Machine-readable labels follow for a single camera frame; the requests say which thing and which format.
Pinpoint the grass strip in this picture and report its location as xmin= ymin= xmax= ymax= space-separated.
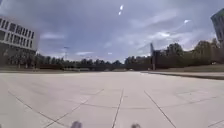
xmin=156 ymin=63 xmax=224 ymax=74

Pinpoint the row of trees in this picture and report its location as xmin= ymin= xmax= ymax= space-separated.
xmin=0 ymin=38 xmax=224 ymax=72

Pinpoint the dark pole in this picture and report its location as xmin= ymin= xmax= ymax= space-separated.
xmin=149 ymin=42 xmax=156 ymax=71

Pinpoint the dark kerb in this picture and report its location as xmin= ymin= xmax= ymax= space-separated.
xmin=141 ymin=70 xmax=224 ymax=81

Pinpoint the tall grey building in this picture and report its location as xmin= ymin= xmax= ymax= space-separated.
xmin=210 ymin=8 xmax=224 ymax=44

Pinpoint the robot's own part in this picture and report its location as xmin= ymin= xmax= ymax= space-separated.
xmin=130 ymin=123 xmax=142 ymax=128
xmin=70 ymin=120 xmax=83 ymax=128

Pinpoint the pale building with window rows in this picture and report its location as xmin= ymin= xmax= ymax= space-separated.
xmin=0 ymin=15 xmax=40 ymax=66

